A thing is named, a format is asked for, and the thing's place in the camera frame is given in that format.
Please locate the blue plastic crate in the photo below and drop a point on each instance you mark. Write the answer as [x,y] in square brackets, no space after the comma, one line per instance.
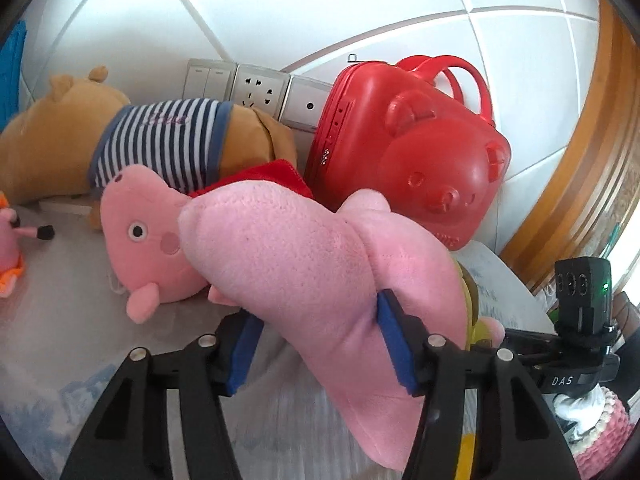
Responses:
[10,75]

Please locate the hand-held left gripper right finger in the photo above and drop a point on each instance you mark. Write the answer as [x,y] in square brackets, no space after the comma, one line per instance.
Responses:
[395,345]

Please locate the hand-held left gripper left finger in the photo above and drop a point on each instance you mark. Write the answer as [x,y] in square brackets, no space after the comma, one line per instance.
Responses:
[245,350]

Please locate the pink pig plush red dress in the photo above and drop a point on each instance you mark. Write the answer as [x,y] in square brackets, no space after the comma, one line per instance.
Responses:
[140,240]

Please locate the big pink plush toy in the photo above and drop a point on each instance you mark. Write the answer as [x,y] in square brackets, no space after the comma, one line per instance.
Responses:
[310,270]

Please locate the white wall power socket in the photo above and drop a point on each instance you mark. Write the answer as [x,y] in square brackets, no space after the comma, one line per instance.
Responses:
[257,90]

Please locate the wooden wall trim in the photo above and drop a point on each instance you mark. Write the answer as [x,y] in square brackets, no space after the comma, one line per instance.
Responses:
[575,160]

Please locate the white wall jack plate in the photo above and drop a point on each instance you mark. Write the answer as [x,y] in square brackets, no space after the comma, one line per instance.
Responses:
[307,105]

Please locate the red toy suitcase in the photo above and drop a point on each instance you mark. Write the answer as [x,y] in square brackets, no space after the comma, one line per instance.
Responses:
[425,160]

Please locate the pink pig plush orange dress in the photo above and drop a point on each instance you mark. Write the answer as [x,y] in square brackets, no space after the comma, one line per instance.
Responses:
[7,245]

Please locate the round desktop with floral cloth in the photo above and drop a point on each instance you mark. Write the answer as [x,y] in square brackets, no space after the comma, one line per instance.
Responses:
[50,360]

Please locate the brown capybara plush striped shirt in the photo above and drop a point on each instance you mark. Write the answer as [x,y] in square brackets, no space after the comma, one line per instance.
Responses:
[50,150]

